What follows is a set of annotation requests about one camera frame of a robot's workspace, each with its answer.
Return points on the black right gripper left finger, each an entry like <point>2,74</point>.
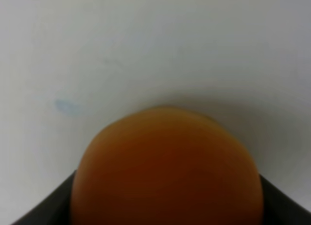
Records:
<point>53,210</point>

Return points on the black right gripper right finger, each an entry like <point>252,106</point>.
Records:
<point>279,209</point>

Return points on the orange tangerine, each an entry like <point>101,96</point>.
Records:
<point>166,166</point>

